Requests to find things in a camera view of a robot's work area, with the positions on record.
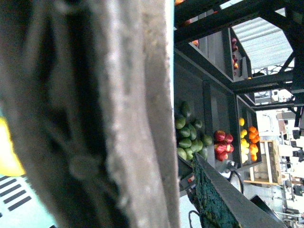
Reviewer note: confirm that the pile of green mangoes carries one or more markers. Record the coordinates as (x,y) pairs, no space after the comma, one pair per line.
(190,134)

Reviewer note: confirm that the dark wooden display stand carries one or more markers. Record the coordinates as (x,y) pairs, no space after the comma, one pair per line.
(280,13)

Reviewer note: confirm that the light blue plastic basket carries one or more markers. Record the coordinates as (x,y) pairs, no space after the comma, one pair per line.
(86,86)

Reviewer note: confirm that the pile of yellow lemons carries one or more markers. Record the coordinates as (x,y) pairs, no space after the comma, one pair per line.
(244,145)

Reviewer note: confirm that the yellow lemon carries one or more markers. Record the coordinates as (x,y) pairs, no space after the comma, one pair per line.
(9,162)

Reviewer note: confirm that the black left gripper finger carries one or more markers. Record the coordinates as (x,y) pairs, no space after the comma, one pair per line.
(221,205)

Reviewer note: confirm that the pile of oranges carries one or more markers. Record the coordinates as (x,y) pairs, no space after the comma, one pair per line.
(254,139)

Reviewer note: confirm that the pile of red apples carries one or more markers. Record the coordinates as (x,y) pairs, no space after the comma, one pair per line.
(223,145)

